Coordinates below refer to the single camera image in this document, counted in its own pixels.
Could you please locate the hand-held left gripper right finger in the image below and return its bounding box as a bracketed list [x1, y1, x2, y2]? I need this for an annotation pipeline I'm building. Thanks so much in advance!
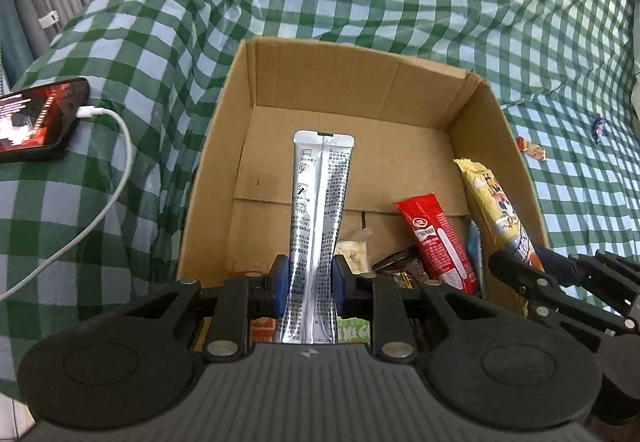
[331, 255, 482, 363]

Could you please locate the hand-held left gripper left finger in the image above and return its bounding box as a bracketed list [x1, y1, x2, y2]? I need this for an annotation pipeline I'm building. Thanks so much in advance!
[124, 255, 291, 363]

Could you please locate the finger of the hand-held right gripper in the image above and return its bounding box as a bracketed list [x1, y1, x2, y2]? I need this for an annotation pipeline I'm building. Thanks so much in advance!
[537, 247, 640, 319]
[488, 249, 637, 336]

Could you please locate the red square snack packet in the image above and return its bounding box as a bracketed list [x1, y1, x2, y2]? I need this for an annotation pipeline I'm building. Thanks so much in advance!
[192, 268, 279, 354]

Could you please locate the red white black snack wrapper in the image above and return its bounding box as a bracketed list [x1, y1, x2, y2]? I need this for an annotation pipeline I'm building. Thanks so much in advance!
[372, 247, 419, 274]

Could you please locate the silver stick packet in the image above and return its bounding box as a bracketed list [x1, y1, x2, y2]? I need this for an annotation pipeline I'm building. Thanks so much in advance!
[278, 129, 356, 346]

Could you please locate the yellow snack bar packet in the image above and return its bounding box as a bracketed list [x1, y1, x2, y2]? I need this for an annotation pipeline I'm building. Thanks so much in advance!
[453, 158, 549, 319]

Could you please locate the long red snack packet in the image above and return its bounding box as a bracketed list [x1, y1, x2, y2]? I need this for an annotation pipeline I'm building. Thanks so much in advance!
[394, 193, 481, 296]

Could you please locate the brown cardboard box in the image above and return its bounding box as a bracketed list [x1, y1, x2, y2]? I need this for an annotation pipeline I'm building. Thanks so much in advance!
[177, 36, 552, 319]

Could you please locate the clear packet of white snacks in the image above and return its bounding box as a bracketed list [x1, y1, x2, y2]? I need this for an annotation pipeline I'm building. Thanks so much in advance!
[334, 228, 374, 276]

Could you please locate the green snack packet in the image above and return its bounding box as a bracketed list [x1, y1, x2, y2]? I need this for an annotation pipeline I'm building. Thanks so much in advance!
[337, 316, 374, 344]

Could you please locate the thin blue snack packet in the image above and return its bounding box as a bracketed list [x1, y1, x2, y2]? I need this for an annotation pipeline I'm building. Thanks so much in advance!
[466, 219, 485, 298]

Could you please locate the gold and red candy bar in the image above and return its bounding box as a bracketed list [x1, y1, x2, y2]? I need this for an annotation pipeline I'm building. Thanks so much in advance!
[516, 136, 549, 163]

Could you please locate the black smartphone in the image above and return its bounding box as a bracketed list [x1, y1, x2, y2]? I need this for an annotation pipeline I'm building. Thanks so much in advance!
[0, 77, 91, 163]

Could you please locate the teal curtain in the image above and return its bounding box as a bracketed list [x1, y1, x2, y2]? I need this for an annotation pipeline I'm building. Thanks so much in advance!
[0, 0, 37, 90]

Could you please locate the white charging cable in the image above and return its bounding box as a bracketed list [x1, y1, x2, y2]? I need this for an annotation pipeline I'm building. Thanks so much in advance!
[0, 106, 134, 303]

